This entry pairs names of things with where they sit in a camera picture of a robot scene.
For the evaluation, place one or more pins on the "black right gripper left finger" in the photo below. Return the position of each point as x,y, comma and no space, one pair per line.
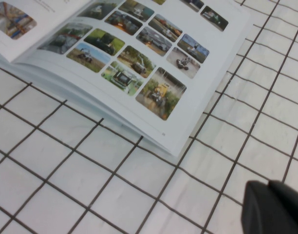
263,212

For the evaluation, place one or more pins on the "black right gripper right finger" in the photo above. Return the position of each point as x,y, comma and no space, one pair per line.
293,204

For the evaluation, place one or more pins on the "white catalogue book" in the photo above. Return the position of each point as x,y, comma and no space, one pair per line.
129,80

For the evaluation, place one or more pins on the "white black-grid tablecloth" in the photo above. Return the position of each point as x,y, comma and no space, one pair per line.
90,185

